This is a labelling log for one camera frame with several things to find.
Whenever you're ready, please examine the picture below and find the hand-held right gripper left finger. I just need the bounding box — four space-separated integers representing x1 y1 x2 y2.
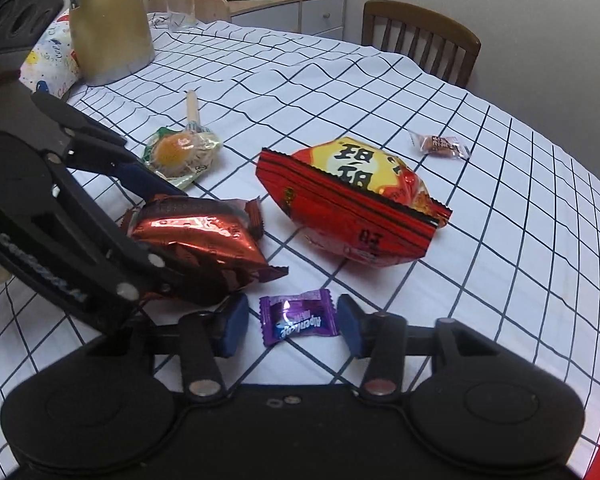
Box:
122 292 251 403

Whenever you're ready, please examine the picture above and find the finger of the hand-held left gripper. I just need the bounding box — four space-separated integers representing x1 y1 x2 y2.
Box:
32 91 188 201
45 152 221 306

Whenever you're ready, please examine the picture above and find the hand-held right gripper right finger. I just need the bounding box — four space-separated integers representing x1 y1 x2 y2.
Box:
336 294 506 403

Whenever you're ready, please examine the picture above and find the orange lollipop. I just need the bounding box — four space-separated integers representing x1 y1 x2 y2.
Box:
142 126 223 191

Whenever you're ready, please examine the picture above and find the purple candy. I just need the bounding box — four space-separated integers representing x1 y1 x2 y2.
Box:
259 290 340 347

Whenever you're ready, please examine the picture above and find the brown foil snack packet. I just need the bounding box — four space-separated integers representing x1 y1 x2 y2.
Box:
122 197 289 306

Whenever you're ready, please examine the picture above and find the beige sausage stick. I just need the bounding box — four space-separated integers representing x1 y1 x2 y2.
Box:
186 90 203 133

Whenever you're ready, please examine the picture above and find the red snack bag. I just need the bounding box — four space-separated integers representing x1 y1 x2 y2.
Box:
256 136 453 267

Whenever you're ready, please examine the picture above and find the small brown candy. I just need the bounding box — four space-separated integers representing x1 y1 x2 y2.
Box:
408 129 472 161

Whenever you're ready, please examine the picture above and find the white checked tablecloth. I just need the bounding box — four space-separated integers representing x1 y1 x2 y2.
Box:
0 10 600 480

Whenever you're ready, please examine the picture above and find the colourful printed gift bag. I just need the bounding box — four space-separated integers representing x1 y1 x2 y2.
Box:
20 10 83 101

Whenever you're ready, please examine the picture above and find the gold kettle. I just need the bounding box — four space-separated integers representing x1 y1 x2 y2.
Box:
66 0 156 87

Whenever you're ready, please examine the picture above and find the clear drinking glass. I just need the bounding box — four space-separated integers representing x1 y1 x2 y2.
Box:
165 0 198 31

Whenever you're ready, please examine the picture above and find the wooden white side cabinet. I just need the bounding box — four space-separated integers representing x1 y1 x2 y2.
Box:
147 0 348 41

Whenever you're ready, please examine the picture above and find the brown wooden chair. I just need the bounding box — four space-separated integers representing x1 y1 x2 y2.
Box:
361 0 482 90

